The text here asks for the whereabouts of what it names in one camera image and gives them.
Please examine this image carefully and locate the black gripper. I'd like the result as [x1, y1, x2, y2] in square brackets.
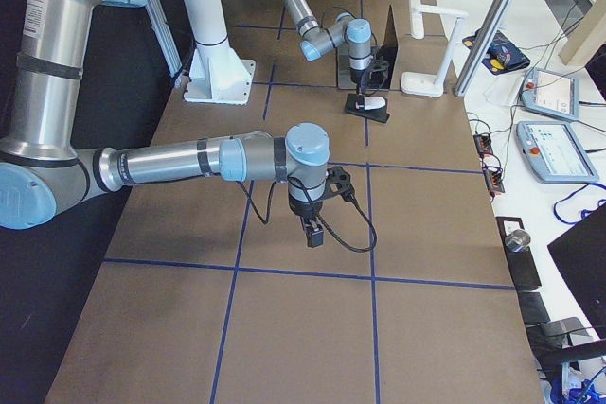
[349, 67, 367, 110]
[289, 195, 324, 248]

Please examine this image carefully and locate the white computer mouse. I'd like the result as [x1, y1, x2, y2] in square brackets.
[362, 96, 386, 111]

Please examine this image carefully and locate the grey laptop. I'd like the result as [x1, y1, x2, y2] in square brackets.
[336, 6, 398, 95]

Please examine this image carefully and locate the white desk lamp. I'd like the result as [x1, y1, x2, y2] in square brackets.
[401, 0, 469, 97]

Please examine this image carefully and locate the orange black connector block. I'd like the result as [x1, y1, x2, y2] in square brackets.
[473, 133, 493, 158]

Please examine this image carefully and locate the dark blue space pouch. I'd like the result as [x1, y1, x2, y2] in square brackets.
[482, 31, 530, 75]

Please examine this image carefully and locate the upper teach pendant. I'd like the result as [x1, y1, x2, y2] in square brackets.
[520, 68, 579, 121]

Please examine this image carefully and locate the teach pendant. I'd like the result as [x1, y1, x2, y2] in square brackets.
[515, 121, 599, 184]
[520, 68, 579, 121]

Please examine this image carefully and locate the lower teach pendant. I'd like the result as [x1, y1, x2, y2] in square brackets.
[515, 121, 599, 184]

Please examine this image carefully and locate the silver metal cylinder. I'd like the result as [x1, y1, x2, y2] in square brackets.
[504, 229, 531, 253]

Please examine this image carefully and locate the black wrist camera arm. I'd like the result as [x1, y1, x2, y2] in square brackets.
[326, 166, 355, 203]
[368, 57, 389, 87]

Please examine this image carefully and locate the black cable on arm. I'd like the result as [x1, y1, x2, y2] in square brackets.
[236, 176, 378, 253]

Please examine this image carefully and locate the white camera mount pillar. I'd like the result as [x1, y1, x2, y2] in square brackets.
[184, 0, 256, 105]

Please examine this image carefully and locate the aluminium frame post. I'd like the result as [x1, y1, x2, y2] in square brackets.
[453, 0, 541, 97]

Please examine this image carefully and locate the blue lanyard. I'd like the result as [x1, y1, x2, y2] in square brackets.
[553, 182, 606, 225]

